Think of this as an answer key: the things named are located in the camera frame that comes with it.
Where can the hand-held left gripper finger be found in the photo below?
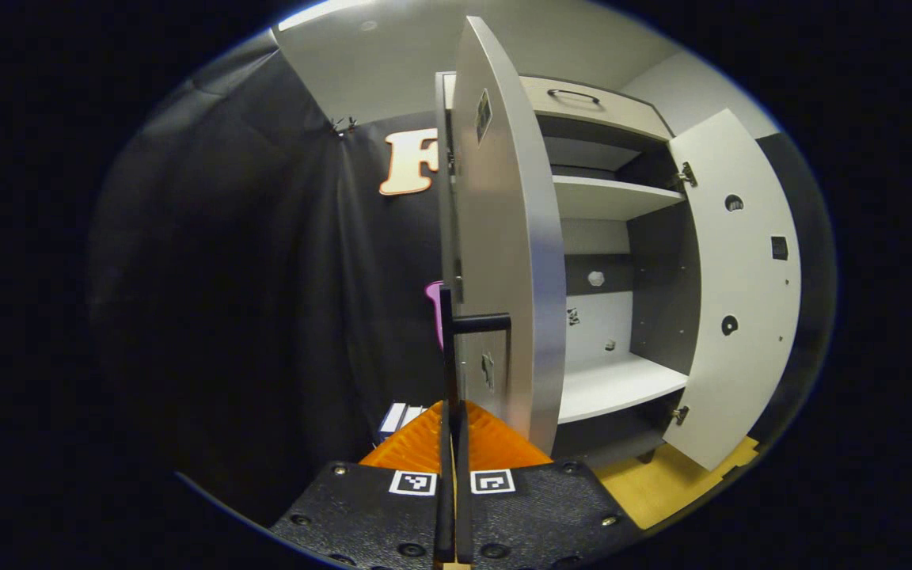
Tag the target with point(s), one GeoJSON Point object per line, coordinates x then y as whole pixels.
{"type": "Point", "coordinates": [464, 514]}
{"type": "Point", "coordinates": [444, 514]}

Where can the beige double-door shoe cabinet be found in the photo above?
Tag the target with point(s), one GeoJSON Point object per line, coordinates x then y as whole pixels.
{"type": "Point", "coordinates": [606, 380]}

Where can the beige cabinet door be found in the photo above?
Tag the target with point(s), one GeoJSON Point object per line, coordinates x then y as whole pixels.
{"type": "Point", "coordinates": [741, 277]}
{"type": "Point", "coordinates": [503, 237]}

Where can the beige cabinet drawer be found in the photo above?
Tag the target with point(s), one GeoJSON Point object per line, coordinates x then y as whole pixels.
{"type": "Point", "coordinates": [606, 111]}

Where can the black backdrop cloth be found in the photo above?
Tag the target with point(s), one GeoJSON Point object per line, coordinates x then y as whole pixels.
{"type": "Point", "coordinates": [226, 317]}

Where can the black binder clip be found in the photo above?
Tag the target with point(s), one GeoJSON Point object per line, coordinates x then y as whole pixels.
{"type": "Point", "coordinates": [343, 126]}

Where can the ceiling light panel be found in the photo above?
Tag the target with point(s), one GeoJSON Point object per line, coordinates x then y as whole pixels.
{"type": "Point", "coordinates": [321, 12]}

